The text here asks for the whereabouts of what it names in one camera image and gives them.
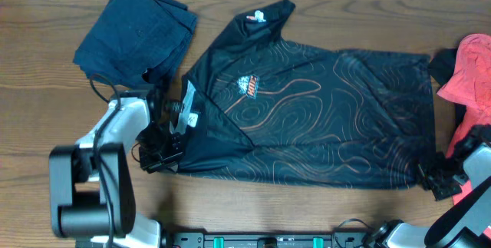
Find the black orange patterned jersey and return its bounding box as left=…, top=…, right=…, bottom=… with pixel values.
left=176, top=0, right=436, bottom=190

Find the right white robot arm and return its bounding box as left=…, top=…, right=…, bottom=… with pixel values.
left=363, top=125, right=490, bottom=248

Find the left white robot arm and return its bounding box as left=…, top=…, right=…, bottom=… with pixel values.
left=49, top=89, right=183, bottom=247

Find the red mesh garment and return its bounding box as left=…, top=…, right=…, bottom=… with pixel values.
left=437, top=33, right=491, bottom=237

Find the black garment under red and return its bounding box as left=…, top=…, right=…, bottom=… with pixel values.
left=428, top=48, right=466, bottom=127

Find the folded navy blue garment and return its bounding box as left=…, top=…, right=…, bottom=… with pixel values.
left=73, top=0, right=197, bottom=91

